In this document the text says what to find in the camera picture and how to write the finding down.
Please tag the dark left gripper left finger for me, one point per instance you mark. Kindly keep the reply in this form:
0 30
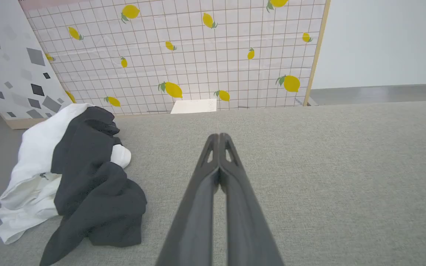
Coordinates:
194 221

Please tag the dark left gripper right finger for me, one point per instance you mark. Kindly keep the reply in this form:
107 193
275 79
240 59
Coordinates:
248 225

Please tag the white and black raglan shirt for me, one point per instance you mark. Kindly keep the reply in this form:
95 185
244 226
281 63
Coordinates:
94 199

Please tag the white box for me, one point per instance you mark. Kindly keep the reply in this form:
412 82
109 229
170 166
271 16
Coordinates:
194 106

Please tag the lemon print partition panel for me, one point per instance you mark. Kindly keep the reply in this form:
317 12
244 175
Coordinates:
205 70

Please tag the grey terrazzo pattern panel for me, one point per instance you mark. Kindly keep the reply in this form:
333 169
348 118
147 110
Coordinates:
9 74

